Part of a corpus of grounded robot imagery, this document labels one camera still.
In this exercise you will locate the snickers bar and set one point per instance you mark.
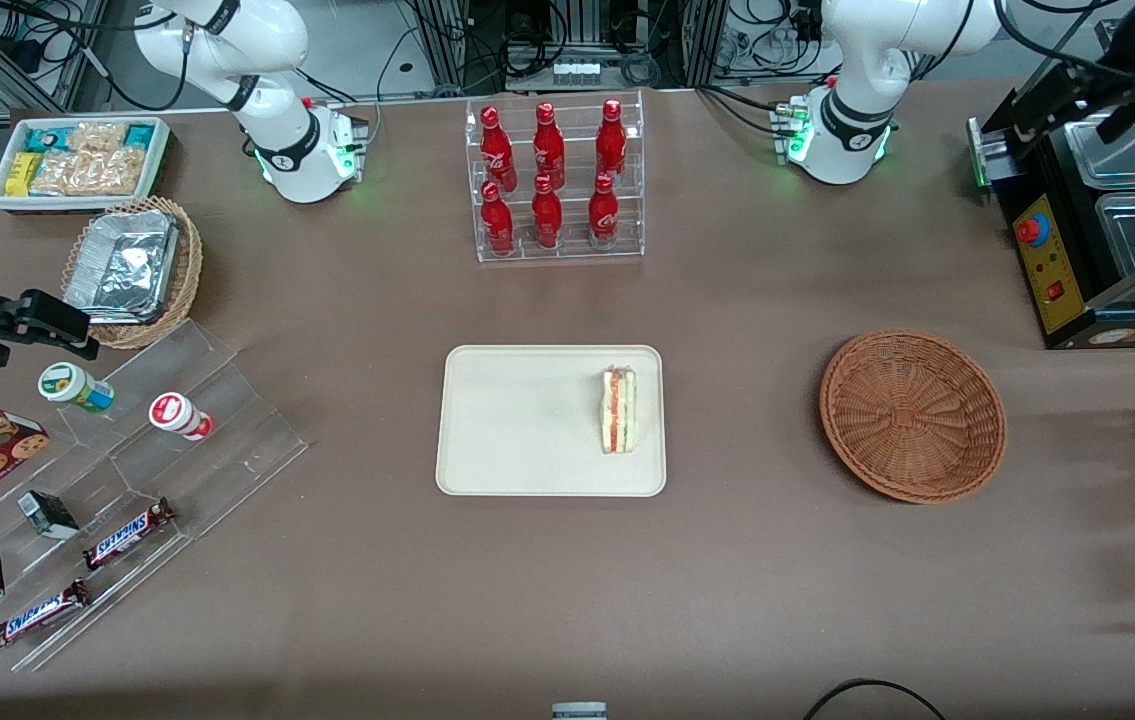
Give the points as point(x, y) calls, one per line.
point(127, 535)
point(37, 615)

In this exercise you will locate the green white drink cup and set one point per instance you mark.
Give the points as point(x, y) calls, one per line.
point(75, 388)

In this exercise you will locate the aluminium foil tray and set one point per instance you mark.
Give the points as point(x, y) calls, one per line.
point(122, 265)

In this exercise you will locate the white plastic snack bin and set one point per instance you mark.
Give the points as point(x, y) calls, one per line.
point(77, 204)

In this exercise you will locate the small grey device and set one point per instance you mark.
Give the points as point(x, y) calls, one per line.
point(579, 711)

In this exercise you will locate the teal snack pack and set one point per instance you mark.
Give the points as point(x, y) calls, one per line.
point(140, 134)
point(45, 138)

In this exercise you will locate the beige plastic tray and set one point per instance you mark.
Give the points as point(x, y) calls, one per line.
point(527, 420)

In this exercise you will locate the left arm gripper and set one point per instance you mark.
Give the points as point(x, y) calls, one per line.
point(1126, 62)

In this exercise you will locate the clear acrylic bottle rack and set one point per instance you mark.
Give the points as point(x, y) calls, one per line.
point(627, 255)

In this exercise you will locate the aluminium equipment frame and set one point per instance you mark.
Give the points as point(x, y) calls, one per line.
point(447, 40)

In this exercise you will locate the yellow snack pack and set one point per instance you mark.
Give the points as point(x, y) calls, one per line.
point(22, 172)

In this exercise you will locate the black food warmer cabinet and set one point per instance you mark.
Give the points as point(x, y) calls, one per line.
point(1052, 260)

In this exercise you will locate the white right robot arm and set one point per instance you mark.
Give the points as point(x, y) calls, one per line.
point(302, 150)

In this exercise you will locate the red cola bottle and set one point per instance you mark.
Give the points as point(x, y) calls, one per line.
point(547, 213)
point(603, 210)
point(496, 148)
point(548, 145)
point(611, 140)
point(497, 220)

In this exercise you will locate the red white drink cup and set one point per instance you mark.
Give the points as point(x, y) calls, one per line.
point(180, 416)

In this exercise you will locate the white power strip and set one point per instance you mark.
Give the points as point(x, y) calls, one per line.
point(575, 73)

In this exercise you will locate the clear acrylic tiered shelf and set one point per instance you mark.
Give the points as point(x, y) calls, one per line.
point(227, 440)

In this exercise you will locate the triangle sandwich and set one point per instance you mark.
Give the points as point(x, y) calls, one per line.
point(617, 410)

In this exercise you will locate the clear bag of crackers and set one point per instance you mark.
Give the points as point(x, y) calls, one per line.
point(62, 172)
point(117, 170)
point(99, 135)

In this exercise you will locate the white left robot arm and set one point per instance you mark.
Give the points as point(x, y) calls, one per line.
point(852, 120)

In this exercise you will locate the light wicker basket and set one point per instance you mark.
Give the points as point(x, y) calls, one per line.
point(182, 290)

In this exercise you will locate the round brown wicker basket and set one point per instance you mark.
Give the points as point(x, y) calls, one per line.
point(912, 420)

